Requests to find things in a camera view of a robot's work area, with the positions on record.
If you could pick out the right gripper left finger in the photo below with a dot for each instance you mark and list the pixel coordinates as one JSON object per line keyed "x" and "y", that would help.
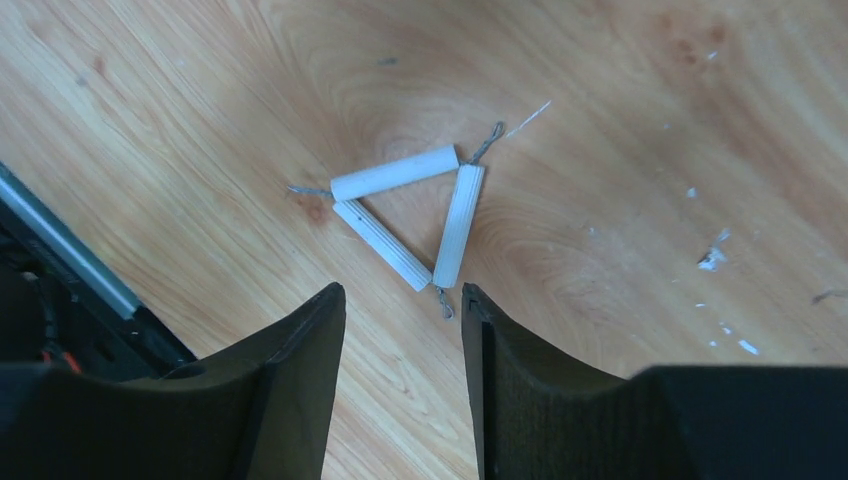
{"x": 259, "y": 409}

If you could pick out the white clay triangle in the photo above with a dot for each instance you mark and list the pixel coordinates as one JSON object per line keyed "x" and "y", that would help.
{"x": 415, "y": 213}

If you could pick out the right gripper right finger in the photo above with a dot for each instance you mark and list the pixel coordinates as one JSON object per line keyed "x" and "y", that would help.
{"x": 539, "y": 413}

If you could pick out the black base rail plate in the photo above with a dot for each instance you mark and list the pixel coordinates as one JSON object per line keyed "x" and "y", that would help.
{"x": 61, "y": 305}

